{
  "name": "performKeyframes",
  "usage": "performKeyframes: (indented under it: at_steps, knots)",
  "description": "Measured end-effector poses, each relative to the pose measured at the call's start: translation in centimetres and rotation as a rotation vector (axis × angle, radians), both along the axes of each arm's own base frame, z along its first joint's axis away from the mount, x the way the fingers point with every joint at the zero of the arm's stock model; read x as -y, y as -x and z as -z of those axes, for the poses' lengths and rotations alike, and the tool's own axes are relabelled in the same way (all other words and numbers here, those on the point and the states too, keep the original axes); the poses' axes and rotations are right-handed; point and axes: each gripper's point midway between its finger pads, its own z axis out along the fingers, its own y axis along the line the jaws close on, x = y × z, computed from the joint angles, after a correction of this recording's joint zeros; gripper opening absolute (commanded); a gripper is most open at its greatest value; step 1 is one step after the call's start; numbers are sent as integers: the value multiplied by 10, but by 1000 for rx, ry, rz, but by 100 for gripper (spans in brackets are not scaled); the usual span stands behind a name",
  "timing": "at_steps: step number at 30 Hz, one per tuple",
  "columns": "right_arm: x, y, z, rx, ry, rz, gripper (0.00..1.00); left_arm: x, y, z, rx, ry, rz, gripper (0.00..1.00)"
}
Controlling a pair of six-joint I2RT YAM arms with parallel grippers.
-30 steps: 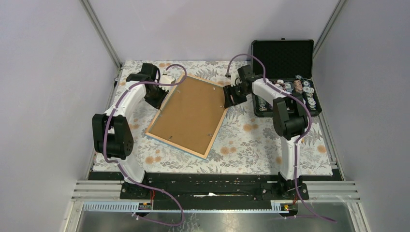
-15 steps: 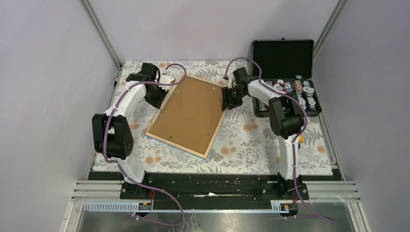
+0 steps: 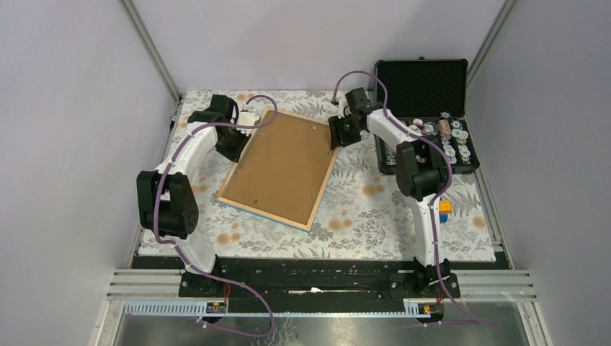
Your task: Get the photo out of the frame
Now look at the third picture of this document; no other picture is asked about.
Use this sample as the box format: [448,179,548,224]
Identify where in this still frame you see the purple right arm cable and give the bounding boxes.
[331,70,501,329]

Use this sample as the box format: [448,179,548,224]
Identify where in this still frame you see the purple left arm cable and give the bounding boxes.
[151,94,279,339]

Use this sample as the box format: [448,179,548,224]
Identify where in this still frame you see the blue yellow toy car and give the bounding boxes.
[439,200,453,223]

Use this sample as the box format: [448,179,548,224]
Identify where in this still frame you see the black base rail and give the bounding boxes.
[179,257,461,314]

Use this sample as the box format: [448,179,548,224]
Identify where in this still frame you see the aluminium frame rails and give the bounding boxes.
[107,267,538,302]

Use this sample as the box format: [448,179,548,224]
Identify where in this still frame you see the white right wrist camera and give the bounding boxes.
[338,98,351,119]

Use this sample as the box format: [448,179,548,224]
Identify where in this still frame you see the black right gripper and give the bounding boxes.
[328,114,363,151]

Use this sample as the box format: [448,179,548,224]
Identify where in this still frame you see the brown poker chip stack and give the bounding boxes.
[437,119,452,141]

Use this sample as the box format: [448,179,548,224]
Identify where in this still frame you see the white slotted cable duct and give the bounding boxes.
[122,299,433,319]

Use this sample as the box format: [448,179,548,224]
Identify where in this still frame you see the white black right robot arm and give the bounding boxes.
[328,88,452,297]

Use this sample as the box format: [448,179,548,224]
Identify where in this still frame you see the black poker chip case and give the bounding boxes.
[373,57,480,174]

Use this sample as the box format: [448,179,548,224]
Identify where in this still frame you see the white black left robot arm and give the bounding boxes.
[136,94,261,296]

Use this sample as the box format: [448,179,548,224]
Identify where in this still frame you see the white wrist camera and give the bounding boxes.
[236,111,261,130]
[338,98,351,119]

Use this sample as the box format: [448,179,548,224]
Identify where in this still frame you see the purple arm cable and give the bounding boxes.
[331,70,501,329]
[151,94,279,339]

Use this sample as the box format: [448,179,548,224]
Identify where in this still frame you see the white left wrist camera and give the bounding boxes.
[236,111,261,130]

